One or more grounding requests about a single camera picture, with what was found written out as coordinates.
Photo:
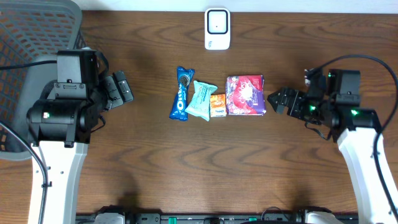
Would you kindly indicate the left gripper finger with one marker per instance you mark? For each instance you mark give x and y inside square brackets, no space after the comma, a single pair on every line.
[114,96]
[122,91]

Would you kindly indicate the grey plastic mesh basket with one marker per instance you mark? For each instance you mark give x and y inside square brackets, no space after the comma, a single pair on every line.
[32,31]

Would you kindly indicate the teal wet wipes packet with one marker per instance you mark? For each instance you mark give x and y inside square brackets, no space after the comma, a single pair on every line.
[199,105]

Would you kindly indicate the blue Oreo cookie packet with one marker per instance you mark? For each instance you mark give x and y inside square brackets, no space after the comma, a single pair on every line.
[184,78]

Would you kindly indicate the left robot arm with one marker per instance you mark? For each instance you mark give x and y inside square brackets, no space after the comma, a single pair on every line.
[61,129]

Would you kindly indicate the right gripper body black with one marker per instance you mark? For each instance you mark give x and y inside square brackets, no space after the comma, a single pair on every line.
[313,107]

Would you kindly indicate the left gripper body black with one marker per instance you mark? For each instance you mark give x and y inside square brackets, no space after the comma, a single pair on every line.
[109,93]

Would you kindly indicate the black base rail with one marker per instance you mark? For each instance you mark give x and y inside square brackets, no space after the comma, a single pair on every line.
[155,218]

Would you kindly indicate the red purple snack packet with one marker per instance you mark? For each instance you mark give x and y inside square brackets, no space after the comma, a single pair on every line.
[244,95]

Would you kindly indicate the small orange box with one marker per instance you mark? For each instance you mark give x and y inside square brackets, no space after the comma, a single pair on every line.
[218,106]

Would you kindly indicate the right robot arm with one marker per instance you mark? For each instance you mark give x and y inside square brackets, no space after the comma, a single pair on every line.
[357,132]

